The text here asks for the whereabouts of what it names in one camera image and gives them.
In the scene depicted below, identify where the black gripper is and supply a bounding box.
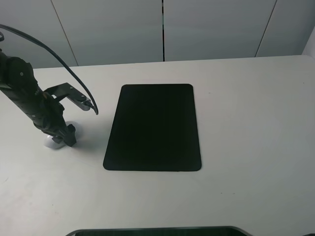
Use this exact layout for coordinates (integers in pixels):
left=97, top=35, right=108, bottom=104
left=14, top=85, right=77, bottom=147

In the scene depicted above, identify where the white computer mouse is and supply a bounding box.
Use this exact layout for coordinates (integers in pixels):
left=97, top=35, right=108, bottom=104
left=44, top=121, right=84, bottom=150

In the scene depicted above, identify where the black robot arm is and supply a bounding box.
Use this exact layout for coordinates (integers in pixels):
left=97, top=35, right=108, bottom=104
left=0, top=52, right=76, bottom=147

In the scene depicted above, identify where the black mouse pad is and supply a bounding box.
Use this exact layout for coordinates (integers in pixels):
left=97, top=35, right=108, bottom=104
left=103, top=84, right=202, bottom=172

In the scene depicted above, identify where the dark panel at table edge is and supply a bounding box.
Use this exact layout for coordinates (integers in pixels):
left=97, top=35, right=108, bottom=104
left=67, top=226, right=250, bottom=236

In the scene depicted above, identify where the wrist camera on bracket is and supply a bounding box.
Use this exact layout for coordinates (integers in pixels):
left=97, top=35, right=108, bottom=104
left=45, top=83, right=94, bottom=111

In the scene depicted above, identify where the black camera cable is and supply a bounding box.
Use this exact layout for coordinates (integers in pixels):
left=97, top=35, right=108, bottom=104
left=0, top=24, right=99, bottom=116

